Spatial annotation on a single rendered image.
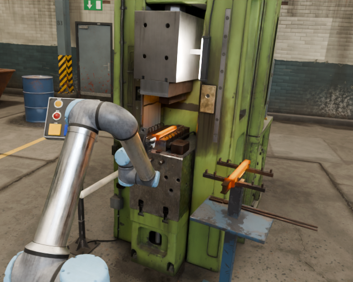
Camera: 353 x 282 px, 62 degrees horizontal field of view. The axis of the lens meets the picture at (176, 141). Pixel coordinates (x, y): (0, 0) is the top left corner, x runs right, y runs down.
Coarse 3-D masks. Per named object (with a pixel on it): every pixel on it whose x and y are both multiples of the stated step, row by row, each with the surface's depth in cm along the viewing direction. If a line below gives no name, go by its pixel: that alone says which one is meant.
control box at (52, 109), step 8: (48, 104) 198; (64, 104) 198; (48, 112) 196; (64, 112) 197; (48, 120) 195; (56, 120) 196; (64, 120) 196; (48, 128) 194; (48, 136) 193; (56, 136) 193; (64, 136) 193
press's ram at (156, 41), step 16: (144, 16) 175; (160, 16) 171; (176, 16) 167; (192, 16) 182; (144, 32) 177; (160, 32) 173; (176, 32) 169; (192, 32) 187; (144, 48) 180; (160, 48) 176; (176, 48) 172; (192, 48) 191; (144, 64) 183; (160, 64) 178; (176, 64) 174; (192, 64) 196; (160, 80) 181; (176, 80) 177
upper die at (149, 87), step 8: (144, 80) 185; (192, 80) 215; (144, 88) 187; (152, 88) 184; (160, 88) 182; (168, 88) 180; (176, 88) 191; (184, 88) 204; (192, 88) 218; (160, 96) 184; (168, 96) 182
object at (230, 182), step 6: (246, 162) 164; (240, 168) 155; (246, 168) 161; (234, 174) 147; (240, 174) 151; (228, 180) 137; (234, 180) 139; (222, 186) 132; (228, 186) 137; (222, 192) 133
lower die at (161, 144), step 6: (162, 126) 228; (168, 126) 225; (180, 126) 223; (186, 126) 228; (150, 132) 211; (156, 132) 208; (174, 132) 210; (186, 132) 222; (162, 138) 194; (168, 138) 195; (186, 138) 224; (156, 144) 193; (162, 144) 192; (162, 150) 193
